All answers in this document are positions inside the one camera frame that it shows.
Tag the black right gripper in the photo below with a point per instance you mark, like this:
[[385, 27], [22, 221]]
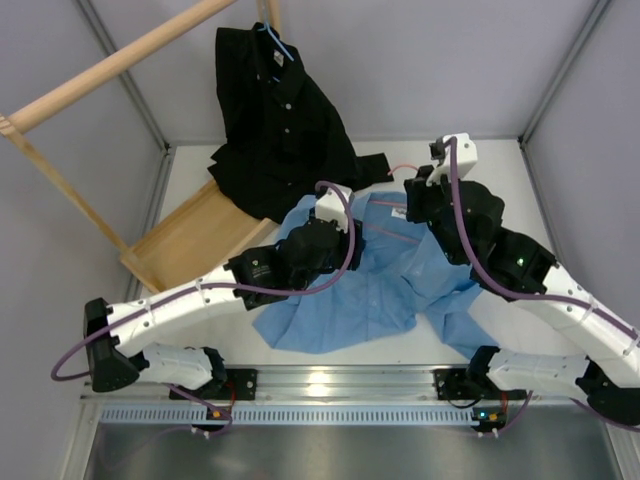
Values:
[[419, 192]]

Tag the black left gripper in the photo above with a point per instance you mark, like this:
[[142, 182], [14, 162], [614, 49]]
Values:
[[358, 245]]

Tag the pink wire hanger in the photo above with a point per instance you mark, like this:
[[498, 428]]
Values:
[[398, 210]]

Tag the light blue shirt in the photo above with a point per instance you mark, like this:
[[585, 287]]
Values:
[[403, 273]]

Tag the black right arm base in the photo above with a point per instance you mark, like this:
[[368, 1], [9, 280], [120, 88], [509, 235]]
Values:
[[461, 389]]

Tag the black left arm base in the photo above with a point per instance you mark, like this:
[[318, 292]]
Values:
[[231, 384]]

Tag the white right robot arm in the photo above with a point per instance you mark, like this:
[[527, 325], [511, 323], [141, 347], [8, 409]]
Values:
[[466, 220]]

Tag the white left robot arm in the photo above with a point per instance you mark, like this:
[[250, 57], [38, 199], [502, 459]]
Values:
[[124, 345]]

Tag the black button shirt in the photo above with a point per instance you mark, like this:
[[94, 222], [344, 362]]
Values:
[[281, 138]]

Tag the wooden clothes rack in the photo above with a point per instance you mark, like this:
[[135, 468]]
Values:
[[100, 144]]

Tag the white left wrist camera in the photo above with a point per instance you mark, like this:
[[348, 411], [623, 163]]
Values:
[[329, 208]]

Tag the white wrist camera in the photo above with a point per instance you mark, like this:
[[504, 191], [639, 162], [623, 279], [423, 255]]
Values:
[[329, 208], [454, 150]]

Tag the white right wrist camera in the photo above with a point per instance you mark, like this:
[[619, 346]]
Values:
[[454, 150]]

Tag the aluminium mounting rail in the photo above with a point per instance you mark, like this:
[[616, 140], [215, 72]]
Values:
[[332, 384]]

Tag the slotted grey cable duct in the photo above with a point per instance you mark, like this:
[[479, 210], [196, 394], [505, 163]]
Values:
[[301, 415]]

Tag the blue wire hanger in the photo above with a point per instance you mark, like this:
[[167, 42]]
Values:
[[274, 57]]

